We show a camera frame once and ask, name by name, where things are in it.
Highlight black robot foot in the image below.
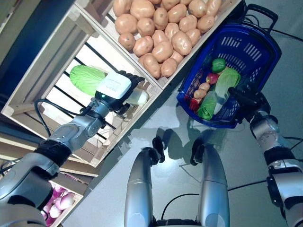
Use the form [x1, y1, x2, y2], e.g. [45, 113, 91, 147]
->
[190, 139, 205, 166]
[152, 136, 166, 163]

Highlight black robot right foot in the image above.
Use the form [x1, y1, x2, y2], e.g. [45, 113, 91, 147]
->
[190, 139, 205, 166]

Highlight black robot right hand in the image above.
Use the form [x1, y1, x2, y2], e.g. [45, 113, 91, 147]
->
[228, 86, 272, 122]

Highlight black basket pull handle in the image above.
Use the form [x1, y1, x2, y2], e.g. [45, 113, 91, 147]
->
[246, 3, 279, 33]

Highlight black robot waist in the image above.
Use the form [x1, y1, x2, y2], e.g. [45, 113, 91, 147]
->
[153, 218, 202, 227]

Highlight black robot left foot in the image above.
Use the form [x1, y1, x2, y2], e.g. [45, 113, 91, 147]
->
[152, 136, 166, 163]

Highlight wooden display rack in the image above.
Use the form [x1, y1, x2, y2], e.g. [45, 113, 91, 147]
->
[0, 131, 100, 178]

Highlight red tomato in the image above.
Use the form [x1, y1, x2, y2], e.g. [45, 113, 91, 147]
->
[189, 98, 202, 111]

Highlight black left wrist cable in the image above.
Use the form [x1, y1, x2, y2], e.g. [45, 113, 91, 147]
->
[35, 98, 95, 138]

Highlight red apple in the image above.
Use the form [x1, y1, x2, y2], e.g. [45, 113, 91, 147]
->
[206, 72, 220, 85]

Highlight black waist cable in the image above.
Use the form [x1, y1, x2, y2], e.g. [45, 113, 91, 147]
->
[162, 193, 200, 220]

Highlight silver robot right leg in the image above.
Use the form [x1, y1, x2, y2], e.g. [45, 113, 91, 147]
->
[200, 143, 231, 227]

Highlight silver robot left leg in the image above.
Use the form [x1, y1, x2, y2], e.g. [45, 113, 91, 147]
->
[124, 146, 161, 227]

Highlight blue plastic shopping basket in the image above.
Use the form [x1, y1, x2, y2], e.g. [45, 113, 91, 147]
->
[176, 23, 283, 130]

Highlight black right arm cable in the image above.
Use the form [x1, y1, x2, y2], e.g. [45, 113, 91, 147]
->
[226, 179, 269, 192]

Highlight silver robot leg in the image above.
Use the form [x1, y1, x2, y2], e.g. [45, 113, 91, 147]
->
[200, 143, 231, 227]
[124, 146, 161, 227]

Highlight green bell pepper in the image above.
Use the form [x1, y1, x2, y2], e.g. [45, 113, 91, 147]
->
[211, 58, 226, 73]

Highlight napa cabbage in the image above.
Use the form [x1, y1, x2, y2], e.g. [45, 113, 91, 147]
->
[213, 68, 241, 100]
[70, 65, 149, 106]
[197, 91, 227, 121]

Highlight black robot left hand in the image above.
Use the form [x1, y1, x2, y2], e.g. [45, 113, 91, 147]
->
[94, 70, 145, 120]

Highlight long black floor cable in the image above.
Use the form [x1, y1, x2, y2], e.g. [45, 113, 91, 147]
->
[267, 27, 303, 41]

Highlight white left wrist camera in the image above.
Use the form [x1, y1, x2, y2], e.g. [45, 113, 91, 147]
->
[94, 72, 133, 101]

